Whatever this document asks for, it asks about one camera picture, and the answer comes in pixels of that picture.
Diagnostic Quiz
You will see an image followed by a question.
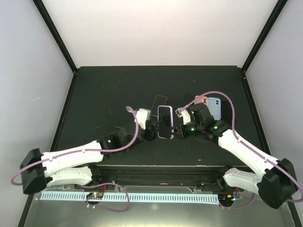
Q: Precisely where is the blue phone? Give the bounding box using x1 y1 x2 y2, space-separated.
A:
178 92 195 108

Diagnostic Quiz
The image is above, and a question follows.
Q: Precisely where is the pink phone case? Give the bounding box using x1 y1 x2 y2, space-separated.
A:
194 96 208 106

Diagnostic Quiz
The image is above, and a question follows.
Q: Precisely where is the light-blue phone case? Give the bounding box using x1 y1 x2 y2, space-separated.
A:
208 97 221 121

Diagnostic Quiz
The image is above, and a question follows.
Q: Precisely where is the black phone case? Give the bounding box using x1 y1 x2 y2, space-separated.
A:
221 101 232 125

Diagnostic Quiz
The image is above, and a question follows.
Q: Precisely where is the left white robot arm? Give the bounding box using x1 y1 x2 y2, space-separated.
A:
19 115 160 195

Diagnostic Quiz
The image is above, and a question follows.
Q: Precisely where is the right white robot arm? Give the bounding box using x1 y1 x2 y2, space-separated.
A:
174 103 299 209

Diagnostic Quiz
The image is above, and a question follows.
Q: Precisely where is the right small circuit board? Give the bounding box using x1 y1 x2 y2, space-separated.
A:
218 194 242 201

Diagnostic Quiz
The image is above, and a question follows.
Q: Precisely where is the small circuit board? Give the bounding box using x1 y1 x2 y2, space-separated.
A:
86 192 104 200
218 194 242 201

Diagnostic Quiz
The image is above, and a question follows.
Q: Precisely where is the left small circuit board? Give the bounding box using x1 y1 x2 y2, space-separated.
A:
86 192 104 200

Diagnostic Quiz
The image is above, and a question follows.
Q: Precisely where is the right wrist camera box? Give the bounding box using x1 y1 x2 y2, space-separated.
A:
175 107 191 125

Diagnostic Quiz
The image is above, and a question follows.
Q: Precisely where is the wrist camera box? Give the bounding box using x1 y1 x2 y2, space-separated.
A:
175 107 191 125
136 108 151 130

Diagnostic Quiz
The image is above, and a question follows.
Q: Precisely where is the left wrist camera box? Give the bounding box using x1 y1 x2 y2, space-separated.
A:
136 108 151 130

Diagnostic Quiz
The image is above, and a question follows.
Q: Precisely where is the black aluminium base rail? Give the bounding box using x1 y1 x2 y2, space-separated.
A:
86 165 244 193

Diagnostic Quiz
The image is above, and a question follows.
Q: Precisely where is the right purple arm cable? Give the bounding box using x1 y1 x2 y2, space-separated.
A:
177 91 303 203

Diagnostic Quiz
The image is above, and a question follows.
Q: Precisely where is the white slotted cable duct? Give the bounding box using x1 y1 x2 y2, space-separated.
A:
40 191 219 205

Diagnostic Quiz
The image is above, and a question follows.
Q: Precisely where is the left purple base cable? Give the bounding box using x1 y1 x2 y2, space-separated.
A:
80 182 131 212

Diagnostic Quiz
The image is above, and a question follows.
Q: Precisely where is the right black frame post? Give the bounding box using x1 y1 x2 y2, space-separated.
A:
240 0 289 71

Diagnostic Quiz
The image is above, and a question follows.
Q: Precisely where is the black frame post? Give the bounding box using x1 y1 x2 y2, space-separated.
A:
240 0 289 71
32 0 79 76

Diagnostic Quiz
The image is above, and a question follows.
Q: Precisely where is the left black frame post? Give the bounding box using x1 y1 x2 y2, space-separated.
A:
32 0 79 76

